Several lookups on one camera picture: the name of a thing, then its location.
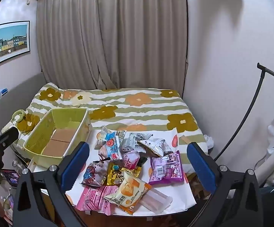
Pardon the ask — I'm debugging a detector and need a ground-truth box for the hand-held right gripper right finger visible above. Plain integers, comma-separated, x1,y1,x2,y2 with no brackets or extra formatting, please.
186,142,265,227

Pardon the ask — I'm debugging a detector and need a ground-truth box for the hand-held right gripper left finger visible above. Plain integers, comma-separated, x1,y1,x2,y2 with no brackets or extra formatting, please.
12,141,90,227

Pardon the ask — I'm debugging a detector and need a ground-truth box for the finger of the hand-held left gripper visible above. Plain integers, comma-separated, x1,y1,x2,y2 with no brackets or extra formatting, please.
0,127,19,158

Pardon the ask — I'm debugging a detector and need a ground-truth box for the brown and blue snack packet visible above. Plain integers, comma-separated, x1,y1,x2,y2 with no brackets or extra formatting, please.
81,161,109,187

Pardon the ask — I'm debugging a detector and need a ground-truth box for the green cardboard box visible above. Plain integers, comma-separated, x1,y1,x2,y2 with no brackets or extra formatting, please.
23,107,92,159

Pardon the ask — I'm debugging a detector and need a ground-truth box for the purple snack packet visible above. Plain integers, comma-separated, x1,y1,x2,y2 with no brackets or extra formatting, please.
149,150,185,185

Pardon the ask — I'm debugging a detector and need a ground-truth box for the gold and black snack packet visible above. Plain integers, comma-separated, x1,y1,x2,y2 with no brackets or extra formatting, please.
107,162,142,186

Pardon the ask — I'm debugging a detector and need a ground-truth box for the orange and white snack packet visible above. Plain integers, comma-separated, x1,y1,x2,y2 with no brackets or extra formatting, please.
103,171,152,215

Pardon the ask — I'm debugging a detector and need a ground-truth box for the cream pillow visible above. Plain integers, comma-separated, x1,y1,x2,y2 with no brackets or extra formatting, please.
1,120,17,133

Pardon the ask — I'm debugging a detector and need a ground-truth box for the dark box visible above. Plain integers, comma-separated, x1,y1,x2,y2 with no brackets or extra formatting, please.
0,169,22,187

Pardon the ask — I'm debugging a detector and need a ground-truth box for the glass jar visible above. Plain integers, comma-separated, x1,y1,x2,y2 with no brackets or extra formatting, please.
11,159,23,173

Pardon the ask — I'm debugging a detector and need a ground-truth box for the red white blue snack packet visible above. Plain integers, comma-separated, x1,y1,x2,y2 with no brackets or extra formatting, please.
99,144,122,161

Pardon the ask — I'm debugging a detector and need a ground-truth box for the blue and white snack packet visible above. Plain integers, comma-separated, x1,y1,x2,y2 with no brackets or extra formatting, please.
104,131,121,147

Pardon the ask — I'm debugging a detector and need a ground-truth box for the grey padded headboard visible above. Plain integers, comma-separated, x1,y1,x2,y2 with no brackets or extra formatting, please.
0,72,45,133

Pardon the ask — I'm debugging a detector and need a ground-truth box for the grey and white snack packet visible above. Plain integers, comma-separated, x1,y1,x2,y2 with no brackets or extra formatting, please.
138,138,174,158
119,131,151,155

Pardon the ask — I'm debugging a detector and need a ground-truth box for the pink and white snack packet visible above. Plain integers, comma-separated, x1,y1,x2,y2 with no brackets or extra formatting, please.
123,150,141,170

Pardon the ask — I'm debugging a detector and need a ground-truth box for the clear plastic packet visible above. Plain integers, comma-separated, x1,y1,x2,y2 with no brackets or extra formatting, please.
140,189,173,214

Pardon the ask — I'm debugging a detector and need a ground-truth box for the dark green snack packet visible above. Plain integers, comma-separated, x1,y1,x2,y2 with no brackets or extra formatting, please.
137,155,148,168

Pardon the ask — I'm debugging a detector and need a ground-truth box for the floral striped blanket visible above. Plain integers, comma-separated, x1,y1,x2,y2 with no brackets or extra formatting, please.
1,83,209,165

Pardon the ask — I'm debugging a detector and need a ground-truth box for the black curved lamp stand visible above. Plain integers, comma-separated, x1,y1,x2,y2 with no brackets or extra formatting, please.
214,63,274,161

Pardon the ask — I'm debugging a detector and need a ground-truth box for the beige curtain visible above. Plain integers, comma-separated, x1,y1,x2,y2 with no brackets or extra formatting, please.
36,0,189,90

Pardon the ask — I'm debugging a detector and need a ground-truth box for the green ring toy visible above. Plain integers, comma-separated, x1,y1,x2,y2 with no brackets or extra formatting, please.
11,109,27,123

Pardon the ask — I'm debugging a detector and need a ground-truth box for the framed wall picture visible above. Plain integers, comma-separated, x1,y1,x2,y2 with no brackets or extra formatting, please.
0,20,31,68

